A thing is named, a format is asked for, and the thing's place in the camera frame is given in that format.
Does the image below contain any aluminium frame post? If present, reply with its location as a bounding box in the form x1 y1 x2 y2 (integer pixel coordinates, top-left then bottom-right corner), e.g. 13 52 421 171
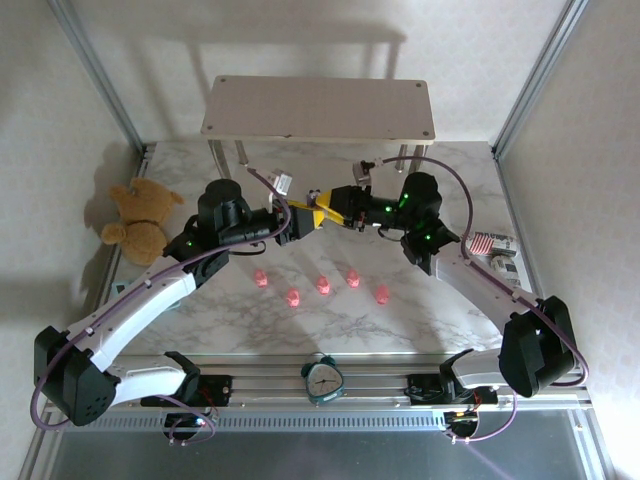
492 0 589 159
47 0 149 151

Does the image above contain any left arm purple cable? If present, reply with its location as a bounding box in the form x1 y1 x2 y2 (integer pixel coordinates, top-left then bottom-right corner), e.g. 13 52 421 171
30 167 291 447

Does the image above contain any right controller board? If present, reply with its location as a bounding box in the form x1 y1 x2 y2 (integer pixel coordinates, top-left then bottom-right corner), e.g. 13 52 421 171
446 410 480 435

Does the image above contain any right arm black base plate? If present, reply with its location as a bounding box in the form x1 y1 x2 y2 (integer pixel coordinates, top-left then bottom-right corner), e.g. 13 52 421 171
407 372 499 406

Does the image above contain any brown teddy bear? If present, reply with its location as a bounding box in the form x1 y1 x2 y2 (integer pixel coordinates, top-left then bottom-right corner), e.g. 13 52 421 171
101 178 185 266

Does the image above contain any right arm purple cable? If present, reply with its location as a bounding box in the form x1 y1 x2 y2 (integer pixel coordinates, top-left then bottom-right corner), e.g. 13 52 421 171
369 155 590 444

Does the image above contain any left controller board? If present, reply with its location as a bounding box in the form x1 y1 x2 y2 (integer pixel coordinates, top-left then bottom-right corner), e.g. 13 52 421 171
164 412 219 434

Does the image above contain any controller board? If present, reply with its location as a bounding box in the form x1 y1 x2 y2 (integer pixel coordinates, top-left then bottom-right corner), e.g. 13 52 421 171
164 412 219 434
446 410 480 435

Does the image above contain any left aluminium frame post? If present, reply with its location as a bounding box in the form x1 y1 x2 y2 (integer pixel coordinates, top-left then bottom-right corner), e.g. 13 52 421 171
47 0 149 151

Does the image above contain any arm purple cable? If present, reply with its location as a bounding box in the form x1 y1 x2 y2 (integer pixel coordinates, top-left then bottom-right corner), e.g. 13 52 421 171
369 155 590 444
30 167 291 447

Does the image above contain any newspaper print flag box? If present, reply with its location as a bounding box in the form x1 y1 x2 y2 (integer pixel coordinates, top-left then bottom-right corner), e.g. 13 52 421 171
472 230 519 259

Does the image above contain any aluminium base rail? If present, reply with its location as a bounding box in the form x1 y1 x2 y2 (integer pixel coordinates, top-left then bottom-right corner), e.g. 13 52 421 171
117 352 589 414

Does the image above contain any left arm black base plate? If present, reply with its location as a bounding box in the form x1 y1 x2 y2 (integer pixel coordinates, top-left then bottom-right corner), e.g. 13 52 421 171
192 373 234 402

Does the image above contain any teal heart alarm clock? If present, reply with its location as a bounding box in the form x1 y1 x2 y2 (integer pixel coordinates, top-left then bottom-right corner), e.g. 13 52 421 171
299 352 346 406

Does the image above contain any right aluminium frame post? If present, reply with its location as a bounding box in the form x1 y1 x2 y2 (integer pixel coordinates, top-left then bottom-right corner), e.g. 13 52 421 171
492 0 589 159

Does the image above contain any perforated grey cable duct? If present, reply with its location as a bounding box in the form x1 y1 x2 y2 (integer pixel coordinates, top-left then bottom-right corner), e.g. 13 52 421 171
79 409 449 434

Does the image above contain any two-tier beige shelf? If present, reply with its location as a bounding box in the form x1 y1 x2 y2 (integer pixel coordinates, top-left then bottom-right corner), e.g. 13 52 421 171
201 74 436 221

